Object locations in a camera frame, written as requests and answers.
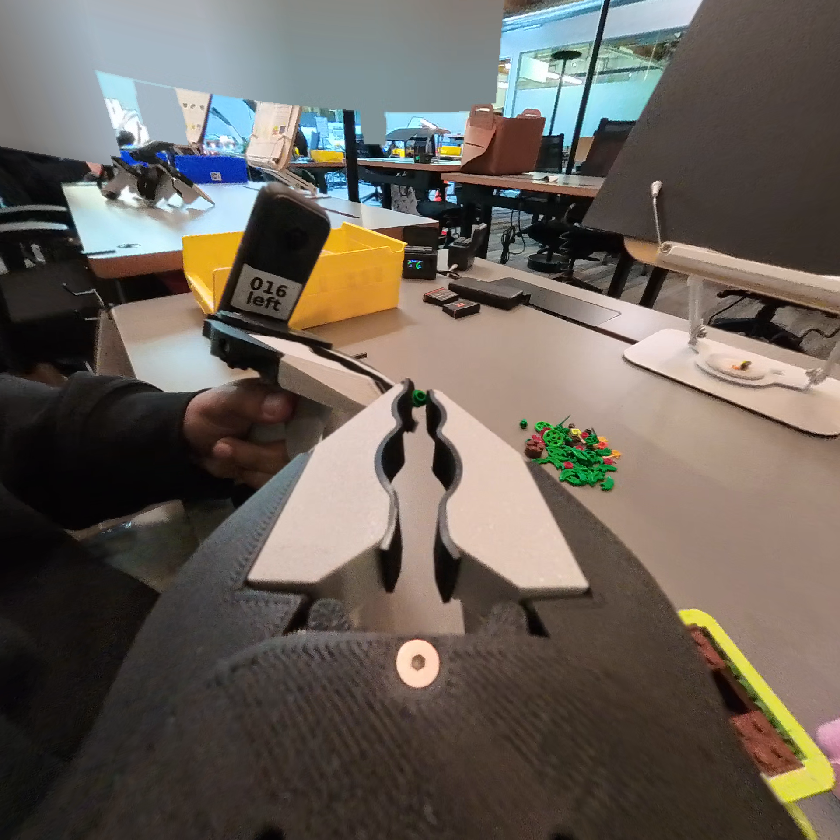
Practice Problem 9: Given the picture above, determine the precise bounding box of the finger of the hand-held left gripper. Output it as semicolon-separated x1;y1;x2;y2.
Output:
277;345;399;416

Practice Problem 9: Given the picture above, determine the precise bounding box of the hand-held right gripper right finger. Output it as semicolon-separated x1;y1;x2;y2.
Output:
425;390;589;603

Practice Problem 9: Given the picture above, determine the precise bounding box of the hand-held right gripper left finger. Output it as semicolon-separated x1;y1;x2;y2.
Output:
246;379;416;595

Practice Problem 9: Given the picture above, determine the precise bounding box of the person's left forearm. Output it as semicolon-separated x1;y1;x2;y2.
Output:
0;371;198;529

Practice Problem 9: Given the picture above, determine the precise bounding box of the person's left hand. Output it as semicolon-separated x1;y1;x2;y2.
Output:
184;381;296;490

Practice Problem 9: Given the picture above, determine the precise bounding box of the yellow plastic bin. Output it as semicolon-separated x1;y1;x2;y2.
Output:
182;222;408;329

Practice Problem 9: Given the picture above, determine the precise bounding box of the pile of small toy pieces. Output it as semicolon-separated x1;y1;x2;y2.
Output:
525;415;621;492

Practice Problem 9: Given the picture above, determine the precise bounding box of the small blue bin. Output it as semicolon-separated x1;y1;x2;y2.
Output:
174;154;250;185

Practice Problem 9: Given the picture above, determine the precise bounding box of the cardboard display board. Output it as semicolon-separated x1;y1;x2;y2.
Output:
246;101;303;172

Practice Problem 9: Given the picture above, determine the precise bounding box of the black power bank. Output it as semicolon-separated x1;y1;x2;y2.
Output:
402;226;439;280

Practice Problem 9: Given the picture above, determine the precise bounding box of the grey black desk tool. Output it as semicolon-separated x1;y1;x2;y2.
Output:
98;141;215;211

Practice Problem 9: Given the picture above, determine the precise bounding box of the flat black case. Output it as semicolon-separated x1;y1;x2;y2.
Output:
449;276;531;311

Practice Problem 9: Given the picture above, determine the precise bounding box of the black box device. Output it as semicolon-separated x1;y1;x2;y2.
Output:
448;223;490;271

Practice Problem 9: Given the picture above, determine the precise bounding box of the black desk mat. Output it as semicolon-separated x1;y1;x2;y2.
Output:
525;285;622;327

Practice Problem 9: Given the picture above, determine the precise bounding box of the white monitor stand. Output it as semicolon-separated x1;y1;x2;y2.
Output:
623;239;840;437

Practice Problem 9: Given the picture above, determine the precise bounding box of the brown bag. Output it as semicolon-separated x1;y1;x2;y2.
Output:
461;104;547;176

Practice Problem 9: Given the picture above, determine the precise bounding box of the lime toy brick pot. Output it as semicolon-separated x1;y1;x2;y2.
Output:
679;609;836;840

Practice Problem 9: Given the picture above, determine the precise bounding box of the dark computer monitor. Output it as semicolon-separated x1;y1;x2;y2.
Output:
583;0;840;273

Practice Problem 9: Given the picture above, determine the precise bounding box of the black metal post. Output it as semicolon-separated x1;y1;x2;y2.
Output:
344;108;361;201

